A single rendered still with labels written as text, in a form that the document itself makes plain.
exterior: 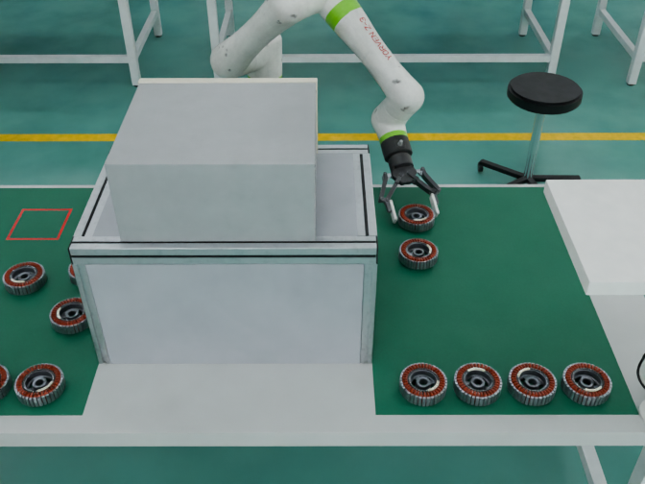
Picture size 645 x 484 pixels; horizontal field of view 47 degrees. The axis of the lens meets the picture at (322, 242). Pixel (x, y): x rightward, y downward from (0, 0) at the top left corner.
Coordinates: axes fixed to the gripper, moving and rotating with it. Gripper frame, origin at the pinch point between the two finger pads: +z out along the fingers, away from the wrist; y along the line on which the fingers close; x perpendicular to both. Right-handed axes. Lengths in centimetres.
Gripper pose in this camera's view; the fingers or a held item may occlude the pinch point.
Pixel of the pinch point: (415, 215)
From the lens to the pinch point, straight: 232.0
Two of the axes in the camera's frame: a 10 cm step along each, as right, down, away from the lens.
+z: 2.1, 9.1, -3.5
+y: 9.7, -1.5, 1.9
